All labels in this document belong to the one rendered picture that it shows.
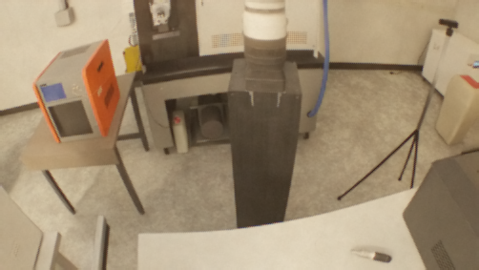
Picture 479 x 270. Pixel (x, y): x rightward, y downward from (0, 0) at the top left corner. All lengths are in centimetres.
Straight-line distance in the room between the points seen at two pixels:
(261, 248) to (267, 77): 47
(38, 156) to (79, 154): 33
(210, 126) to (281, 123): 131
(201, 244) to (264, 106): 49
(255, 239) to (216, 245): 11
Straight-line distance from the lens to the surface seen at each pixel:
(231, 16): 183
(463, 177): 78
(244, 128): 106
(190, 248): 83
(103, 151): 153
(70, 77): 144
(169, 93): 198
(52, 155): 171
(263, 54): 50
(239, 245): 82
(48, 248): 103
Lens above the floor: 163
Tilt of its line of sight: 41 degrees down
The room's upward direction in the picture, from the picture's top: 2 degrees counter-clockwise
